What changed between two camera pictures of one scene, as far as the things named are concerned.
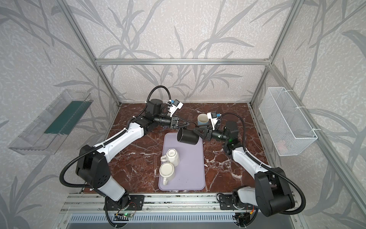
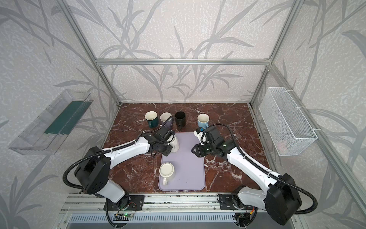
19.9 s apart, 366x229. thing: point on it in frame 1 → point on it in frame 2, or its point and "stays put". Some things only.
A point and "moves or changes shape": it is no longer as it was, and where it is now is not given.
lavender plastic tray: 189,173 stays put
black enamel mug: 187,136 moves or changes shape
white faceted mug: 172,156 → 173,141
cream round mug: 167,172 stays put
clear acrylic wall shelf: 44,135 stays put
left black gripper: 175,125 → 167,153
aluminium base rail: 154,203 stays put
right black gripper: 203,130 → 198,152
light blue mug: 202,119 stays put
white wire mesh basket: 287,127 stays put
